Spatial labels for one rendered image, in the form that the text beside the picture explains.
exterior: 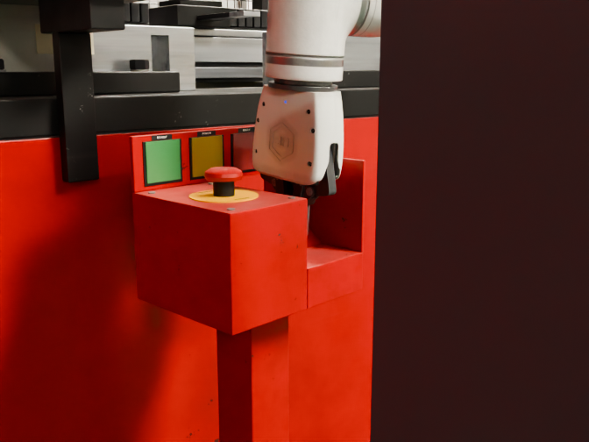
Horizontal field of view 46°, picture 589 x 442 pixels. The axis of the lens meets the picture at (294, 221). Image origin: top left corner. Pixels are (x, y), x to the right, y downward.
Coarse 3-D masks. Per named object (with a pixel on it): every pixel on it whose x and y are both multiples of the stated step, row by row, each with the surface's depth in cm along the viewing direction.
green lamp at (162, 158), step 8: (152, 144) 75; (160, 144) 76; (168, 144) 77; (176, 144) 78; (152, 152) 75; (160, 152) 76; (168, 152) 77; (176, 152) 78; (152, 160) 75; (160, 160) 76; (168, 160) 77; (176, 160) 78; (152, 168) 76; (160, 168) 76; (168, 168) 77; (176, 168) 78; (152, 176) 76; (160, 176) 77; (168, 176) 77; (176, 176) 78
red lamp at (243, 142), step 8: (240, 136) 84; (248, 136) 85; (240, 144) 84; (248, 144) 85; (240, 152) 85; (248, 152) 85; (240, 160) 85; (248, 160) 86; (240, 168) 85; (248, 168) 86
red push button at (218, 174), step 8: (216, 168) 72; (224, 168) 72; (232, 168) 72; (208, 176) 71; (216, 176) 70; (224, 176) 70; (232, 176) 71; (240, 176) 72; (216, 184) 72; (224, 184) 71; (232, 184) 72; (216, 192) 72; (224, 192) 72; (232, 192) 72
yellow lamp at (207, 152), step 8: (216, 136) 82; (192, 144) 79; (200, 144) 80; (208, 144) 81; (216, 144) 82; (192, 152) 79; (200, 152) 80; (208, 152) 81; (216, 152) 82; (192, 160) 80; (200, 160) 80; (208, 160) 81; (216, 160) 82; (192, 168) 80; (200, 168) 80; (208, 168) 81
